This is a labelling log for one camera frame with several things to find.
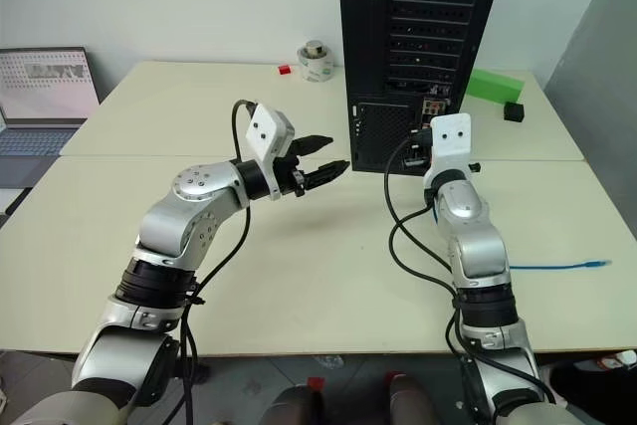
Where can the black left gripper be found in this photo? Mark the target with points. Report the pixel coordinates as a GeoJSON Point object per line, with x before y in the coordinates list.
{"type": "Point", "coordinates": [293, 176]}

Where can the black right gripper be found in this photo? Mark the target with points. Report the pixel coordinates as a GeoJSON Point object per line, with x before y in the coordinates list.
{"type": "Point", "coordinates": [475, 166]}

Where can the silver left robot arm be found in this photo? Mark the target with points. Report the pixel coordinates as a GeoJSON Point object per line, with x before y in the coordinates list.
{"type": "Point", "coordinates": [199, 186]}

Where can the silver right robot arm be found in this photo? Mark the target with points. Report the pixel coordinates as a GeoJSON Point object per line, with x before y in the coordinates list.
{"type": "Point", "coordinates": [473, 246]}

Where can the black computer tower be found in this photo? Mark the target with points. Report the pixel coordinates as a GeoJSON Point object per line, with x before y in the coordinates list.
{"type": "Point", "coordinates": [418, 22]}

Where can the small black cube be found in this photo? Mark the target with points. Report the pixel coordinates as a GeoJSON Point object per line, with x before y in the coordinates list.
{"type": "Point", "coordinates": [514, 111]}

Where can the green rectangular box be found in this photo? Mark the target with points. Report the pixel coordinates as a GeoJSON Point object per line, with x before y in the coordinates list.
{"type": "Point", "coordinates": [495, 85]}

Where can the white label tape roll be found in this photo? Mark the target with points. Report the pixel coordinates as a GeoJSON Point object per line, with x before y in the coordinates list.
{"type": "Point", "coordinates": [316, 69]}

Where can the small red block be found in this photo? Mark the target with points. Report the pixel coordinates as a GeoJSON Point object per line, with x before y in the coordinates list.
{"type": "Point", "coordinates": [284, 69]}

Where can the small metal cylinder weight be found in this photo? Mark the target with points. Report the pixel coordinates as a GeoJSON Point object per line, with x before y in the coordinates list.
{"type": "Point", "coordinates": [314, 47]}

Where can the red and white package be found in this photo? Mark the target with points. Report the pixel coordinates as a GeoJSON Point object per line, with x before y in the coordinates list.
{"type": "Point", "coordinates": [617, 359]}

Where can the dark rounded shape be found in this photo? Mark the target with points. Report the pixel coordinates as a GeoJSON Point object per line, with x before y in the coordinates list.
{"type": "Point", "coordinates": [291, 407]}
{"type": "Point", "coordinates": [410, 402]}

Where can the dark bag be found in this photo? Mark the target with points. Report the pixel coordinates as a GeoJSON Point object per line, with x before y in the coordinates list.
{"type": "Point", "coordinates": [597, 395]}

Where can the grey open laptop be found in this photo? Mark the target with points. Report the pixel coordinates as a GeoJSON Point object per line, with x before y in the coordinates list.
{"type": "Point", "coordinates": [45, 91]}

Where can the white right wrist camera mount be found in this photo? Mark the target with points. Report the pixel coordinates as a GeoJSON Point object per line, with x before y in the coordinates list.
{"type": "Point", "coordinates": [452, 139]}

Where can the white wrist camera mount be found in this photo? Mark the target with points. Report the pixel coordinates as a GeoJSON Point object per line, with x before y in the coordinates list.
{"type": "Point", "coordinates": [452, 139]}
{"type": "Point", "coordinates": [263, 129]}

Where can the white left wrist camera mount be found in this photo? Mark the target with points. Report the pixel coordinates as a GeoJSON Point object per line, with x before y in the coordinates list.
{"type": "Point", "coordinates": [263, 129]}

